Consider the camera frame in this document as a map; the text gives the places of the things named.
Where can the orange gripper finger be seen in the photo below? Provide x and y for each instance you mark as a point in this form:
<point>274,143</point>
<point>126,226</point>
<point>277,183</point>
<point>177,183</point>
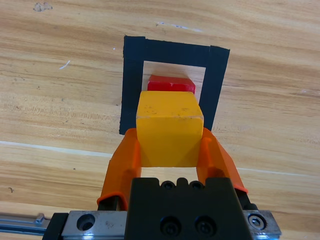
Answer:
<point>215,162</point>
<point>120,170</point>

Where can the yellow wooden cube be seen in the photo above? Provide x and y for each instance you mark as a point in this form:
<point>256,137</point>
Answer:
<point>170,130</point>

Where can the red wooden cube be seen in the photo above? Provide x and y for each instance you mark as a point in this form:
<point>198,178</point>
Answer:
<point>170,83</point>

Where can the black tape square outline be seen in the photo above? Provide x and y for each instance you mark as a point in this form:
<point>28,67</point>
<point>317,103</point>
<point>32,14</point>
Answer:
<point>132,87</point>

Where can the grey metal rail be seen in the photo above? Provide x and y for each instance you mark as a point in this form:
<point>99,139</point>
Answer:
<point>20,228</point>

